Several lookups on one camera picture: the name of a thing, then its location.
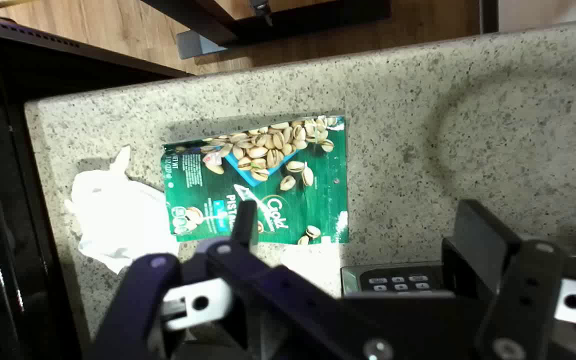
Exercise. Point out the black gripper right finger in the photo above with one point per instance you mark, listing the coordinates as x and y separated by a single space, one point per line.
491 295

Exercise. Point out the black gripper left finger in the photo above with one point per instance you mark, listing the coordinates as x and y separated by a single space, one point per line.
227 304

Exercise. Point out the white paper napkin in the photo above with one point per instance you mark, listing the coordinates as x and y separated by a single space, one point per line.
118 219

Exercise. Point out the green pistachio bag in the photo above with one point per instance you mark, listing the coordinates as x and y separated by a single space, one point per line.
295 173

